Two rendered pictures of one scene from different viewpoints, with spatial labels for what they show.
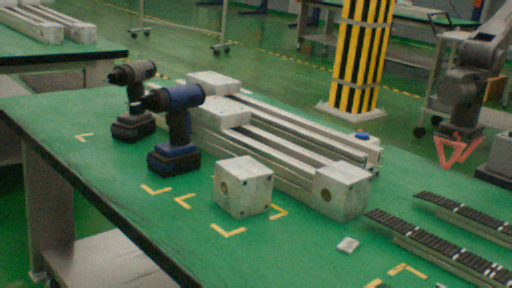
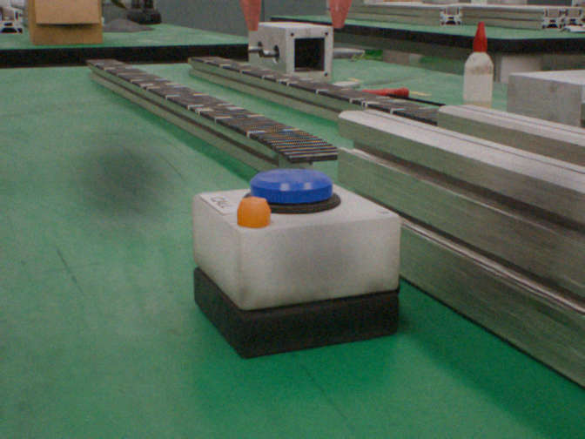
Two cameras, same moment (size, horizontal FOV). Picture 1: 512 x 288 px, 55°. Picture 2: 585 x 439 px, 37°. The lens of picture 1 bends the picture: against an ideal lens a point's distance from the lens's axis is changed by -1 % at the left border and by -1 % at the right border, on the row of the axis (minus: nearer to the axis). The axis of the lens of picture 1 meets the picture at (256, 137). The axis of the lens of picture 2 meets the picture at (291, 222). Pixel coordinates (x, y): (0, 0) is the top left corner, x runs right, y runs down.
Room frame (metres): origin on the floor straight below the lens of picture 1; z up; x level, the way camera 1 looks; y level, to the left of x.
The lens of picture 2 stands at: (1.74, -0.13, 0.94)
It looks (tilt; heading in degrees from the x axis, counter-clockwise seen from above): 15 degrees down; 204
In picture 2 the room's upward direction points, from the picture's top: straight up
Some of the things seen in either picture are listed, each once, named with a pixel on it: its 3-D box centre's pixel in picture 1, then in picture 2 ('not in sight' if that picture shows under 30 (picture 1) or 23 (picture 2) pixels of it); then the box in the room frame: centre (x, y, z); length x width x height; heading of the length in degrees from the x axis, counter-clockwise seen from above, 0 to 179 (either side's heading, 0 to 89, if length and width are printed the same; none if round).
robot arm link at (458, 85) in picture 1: (467, 75); not in sight; (1.01, -0.42, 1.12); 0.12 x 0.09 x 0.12; 133
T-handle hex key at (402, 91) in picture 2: not in sight; (411, 99); (0.54, -0.50, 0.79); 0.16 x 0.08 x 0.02; 51
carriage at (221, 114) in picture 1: (217, 116); not in sight; (1.33, 0.12, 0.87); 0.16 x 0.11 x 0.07; 46
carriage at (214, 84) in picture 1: (212, 87); not in sight; (1.64, 0.17, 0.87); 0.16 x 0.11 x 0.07; 46
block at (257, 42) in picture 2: not in sight; (274, 49); (0.19, -0.87, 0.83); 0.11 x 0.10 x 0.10; 140
